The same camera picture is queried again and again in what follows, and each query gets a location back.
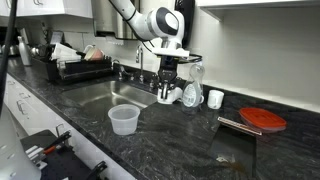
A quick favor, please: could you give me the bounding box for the black orange clamp near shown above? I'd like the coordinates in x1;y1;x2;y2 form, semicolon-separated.
85;161;108;180

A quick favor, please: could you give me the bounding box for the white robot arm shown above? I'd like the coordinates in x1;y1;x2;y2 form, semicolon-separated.
109;0;190;99

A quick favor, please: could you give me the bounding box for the stainless steel sink basin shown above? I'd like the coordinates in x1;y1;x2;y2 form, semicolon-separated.
63;81;157;111

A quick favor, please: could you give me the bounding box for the black power cable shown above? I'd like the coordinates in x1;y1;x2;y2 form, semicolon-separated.
0;0;18;114

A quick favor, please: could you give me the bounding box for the clear plastic deli container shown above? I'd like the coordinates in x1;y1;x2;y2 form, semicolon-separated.
108;104;140;135

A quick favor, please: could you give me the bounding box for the chrome gooseneck faucet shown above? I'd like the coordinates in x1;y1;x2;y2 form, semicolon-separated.
136;45;144;83

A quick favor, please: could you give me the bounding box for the cream ceramic bowl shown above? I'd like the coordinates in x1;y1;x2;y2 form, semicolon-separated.
84;45;104;61

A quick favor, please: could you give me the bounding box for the black dish rack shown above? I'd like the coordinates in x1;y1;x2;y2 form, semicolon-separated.
33;56;112;83

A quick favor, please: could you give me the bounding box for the black flat tray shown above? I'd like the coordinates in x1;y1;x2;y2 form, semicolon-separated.
208;124;256;178

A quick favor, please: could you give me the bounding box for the white camera mount bar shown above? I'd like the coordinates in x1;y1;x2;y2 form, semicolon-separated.
152;48;190;57

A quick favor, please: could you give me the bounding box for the black orange clamp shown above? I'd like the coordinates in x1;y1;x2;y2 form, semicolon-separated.
43;130;71;155
85;161;108;180

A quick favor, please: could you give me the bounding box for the black orange clamp far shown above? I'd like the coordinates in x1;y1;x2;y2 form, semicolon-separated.
43;130;71;155

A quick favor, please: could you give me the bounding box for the black wall soap dispenser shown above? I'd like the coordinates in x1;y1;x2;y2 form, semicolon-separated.
174;0;195;48

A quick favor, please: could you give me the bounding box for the white mug upright middle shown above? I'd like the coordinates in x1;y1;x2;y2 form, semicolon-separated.
207;90;224;109

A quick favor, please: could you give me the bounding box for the steel paper towel dispenser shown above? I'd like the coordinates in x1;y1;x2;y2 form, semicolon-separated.
91;0;136;40

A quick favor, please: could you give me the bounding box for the white metal bottle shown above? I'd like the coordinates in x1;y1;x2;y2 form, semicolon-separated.
18;36;31;66

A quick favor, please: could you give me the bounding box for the red plastic lid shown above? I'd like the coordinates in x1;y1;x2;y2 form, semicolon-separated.
239;107;287;132

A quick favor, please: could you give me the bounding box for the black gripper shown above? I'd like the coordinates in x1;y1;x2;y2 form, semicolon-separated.
158;56;178;99

